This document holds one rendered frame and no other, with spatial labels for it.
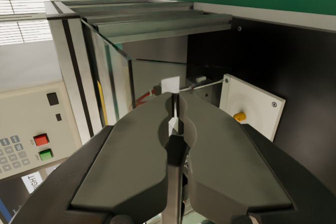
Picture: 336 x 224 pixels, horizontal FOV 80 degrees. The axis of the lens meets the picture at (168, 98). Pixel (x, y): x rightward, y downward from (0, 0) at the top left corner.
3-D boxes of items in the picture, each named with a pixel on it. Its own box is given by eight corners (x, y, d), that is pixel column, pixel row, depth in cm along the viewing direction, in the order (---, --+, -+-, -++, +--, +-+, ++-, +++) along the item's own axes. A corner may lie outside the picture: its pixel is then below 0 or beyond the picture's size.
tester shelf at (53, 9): (80, 15, 31) (46, 17, 29) (126, 247, 63) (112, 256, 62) (59, 0, 64) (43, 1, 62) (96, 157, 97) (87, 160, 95)
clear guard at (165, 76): (234, 68, 14) (159, 86, 12) (205, 245, 26) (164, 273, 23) (111, 16, 39) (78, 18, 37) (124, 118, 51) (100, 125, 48)
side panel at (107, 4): (193, 1, 56) (68, 7, 43) (192, 13, 58) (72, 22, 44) (151, -3, 78) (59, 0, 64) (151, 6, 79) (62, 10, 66)
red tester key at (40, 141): (45, 136, 38) (34, 139, 37) (48, 143, 39) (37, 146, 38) (45, 133, 39) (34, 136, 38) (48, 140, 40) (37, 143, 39)
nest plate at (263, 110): (286, 100, 37) (281, 101, 36) (267, 160, 44) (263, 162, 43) (227, 73, 48) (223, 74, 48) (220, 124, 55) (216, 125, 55)
